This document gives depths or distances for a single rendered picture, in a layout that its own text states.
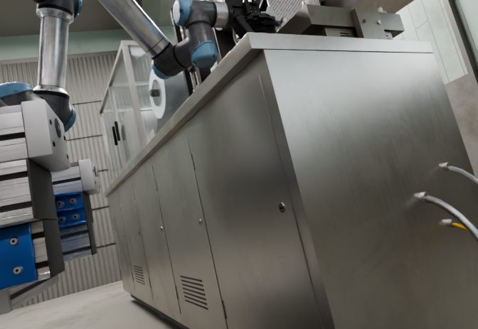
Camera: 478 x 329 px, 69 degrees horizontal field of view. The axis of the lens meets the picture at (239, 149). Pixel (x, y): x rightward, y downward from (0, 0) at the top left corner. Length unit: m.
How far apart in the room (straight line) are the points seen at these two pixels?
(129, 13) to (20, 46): 4.41
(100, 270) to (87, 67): 2.57
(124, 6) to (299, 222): 0.72
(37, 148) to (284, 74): 0.49
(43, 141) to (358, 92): 0.69
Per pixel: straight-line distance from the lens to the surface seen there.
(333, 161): 0.80
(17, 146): 0.61
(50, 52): 1.35
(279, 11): 1.27
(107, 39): 5.31
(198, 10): 1.06
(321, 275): 0.74
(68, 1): 1.42
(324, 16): 1.06
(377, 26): 1.17
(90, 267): 4.65
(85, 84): 5.00
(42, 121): 0.61
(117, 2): 1.05
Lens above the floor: 0.55
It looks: 9 degrees up
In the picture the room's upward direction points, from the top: 13 degrees counter-clockwise
